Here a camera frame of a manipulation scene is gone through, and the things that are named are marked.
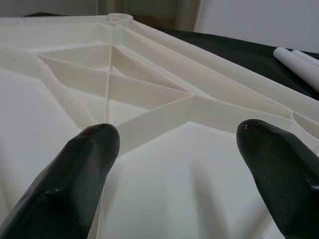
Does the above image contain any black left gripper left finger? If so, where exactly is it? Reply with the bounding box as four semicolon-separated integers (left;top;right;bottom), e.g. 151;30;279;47
0;123;121;239

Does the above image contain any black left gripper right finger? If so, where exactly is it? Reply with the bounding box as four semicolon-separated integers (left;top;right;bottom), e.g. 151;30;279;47
236;119;319;239

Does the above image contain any white plastic table top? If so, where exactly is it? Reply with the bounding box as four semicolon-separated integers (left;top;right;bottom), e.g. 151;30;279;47
0;12;319;239

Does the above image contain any white plastic table leg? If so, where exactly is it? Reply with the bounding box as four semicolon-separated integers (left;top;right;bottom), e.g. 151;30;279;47
291;49;319;67
273;47;319;100

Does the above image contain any black cloth table cover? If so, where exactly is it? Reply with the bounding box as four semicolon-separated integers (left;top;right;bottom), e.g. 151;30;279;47
23;11;319;102

